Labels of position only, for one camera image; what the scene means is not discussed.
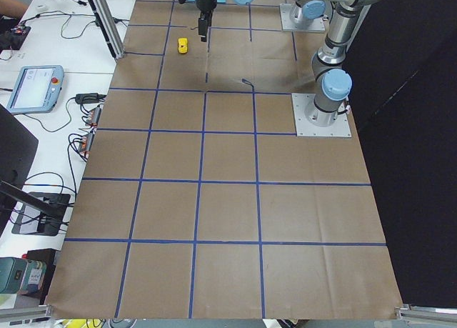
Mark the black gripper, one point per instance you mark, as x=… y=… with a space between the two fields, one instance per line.
x=206 y=2

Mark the yellow beetle toy car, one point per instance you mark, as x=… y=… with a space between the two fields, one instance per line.
x=183 y=45

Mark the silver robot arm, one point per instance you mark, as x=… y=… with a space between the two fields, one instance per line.
x=308 y=16
x=333 y=83

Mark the black power adapter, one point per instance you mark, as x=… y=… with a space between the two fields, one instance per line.
x=89 y=98

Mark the teach pendant tablet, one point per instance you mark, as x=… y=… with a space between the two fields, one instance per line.
x=36 y=89

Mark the black monitor stand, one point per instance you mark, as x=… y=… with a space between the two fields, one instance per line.
x=42 y=213

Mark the green device box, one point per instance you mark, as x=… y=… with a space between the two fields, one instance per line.
x=30 y=275

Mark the aluminium frame post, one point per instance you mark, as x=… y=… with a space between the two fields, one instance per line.
x=106 y=22

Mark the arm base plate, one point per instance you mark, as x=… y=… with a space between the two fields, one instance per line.
x=314 y=123
x=285 y=20

